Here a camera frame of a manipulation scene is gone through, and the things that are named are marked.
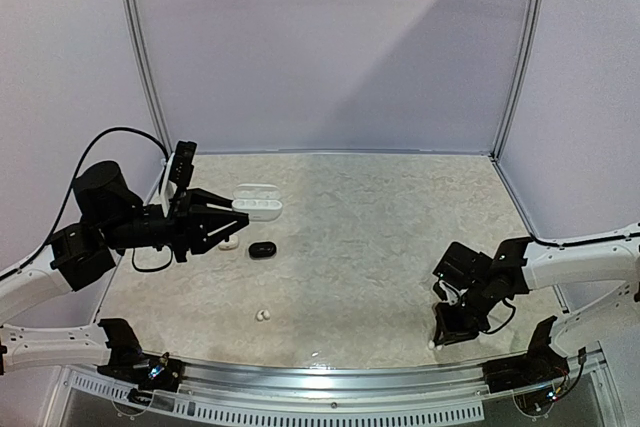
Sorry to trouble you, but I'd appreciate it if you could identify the white gold-trimmed charging case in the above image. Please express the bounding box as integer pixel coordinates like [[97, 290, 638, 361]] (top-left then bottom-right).
[[217, 234, 239, 251]]

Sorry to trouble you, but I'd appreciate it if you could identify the aluminium front rail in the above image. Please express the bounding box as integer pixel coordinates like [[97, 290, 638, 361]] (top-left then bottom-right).
[[59, 331, 609, 411]]

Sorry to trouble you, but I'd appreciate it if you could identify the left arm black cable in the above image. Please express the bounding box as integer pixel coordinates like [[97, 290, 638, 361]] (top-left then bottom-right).
[[0, 126, 174, 278]]

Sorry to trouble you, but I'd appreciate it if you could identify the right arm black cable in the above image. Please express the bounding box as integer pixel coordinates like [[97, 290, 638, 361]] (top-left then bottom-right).
[[479, 231, 640, 336]]

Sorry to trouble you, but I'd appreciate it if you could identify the right aluminium corner post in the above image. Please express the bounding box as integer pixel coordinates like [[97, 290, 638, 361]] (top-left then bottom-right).
[[490, 0, 542, 163]]

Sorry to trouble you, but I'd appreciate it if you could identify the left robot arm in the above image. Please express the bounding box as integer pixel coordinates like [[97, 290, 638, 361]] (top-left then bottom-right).
[[1, 160, 249, 381]]

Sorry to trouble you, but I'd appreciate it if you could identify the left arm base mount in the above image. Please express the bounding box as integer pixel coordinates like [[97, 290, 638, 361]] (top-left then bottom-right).
[[97, 349, 186, 392]]

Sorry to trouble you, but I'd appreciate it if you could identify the white earbud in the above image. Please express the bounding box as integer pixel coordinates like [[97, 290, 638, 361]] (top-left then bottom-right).
[[428, 341, 443, 351], [256, 310, 271, 322]]

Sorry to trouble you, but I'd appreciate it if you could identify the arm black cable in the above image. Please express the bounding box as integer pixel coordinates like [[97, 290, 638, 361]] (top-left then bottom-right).
[[479, 231, 640, 336], [0, 126, 174, 278]]

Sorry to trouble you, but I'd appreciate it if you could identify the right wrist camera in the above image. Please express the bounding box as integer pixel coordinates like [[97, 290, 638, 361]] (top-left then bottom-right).
[[433, 280, 461, 306]]

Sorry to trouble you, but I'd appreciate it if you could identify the aluminium corner post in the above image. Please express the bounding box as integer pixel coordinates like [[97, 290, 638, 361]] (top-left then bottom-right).
[[490, 0, 542, 163], [122, 0, 172, 151]]

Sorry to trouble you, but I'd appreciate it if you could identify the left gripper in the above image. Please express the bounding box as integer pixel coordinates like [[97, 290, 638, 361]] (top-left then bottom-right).
[[101, 186, 248, 261]]

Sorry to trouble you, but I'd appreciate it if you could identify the black earbud charging case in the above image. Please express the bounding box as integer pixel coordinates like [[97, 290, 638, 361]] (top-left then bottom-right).
[[248, 241, 277, 259]]

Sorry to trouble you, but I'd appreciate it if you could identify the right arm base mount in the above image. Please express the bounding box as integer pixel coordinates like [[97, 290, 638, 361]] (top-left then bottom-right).
[[481, 346, 569, 393]]

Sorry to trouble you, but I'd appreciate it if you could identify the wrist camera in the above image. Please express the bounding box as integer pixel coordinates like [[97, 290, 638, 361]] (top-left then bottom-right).
[[433, 280, 461, 306], [158, 141, 197, 217]]

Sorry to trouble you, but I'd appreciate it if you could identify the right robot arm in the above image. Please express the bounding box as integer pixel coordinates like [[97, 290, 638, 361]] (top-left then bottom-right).
[[429, 223, 639, 383]]

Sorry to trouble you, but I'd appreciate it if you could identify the white slotted cable duct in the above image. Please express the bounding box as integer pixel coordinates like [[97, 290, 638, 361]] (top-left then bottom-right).
[[60, 373, 486, 426]]

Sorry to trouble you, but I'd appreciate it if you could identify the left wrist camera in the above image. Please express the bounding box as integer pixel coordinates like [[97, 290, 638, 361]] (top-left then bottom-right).
[[158, 141, 197, 217]]

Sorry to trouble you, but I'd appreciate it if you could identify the left aluminium corner post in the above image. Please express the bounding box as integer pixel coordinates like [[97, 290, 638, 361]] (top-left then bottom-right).
[[122, 0, 172, 151]]

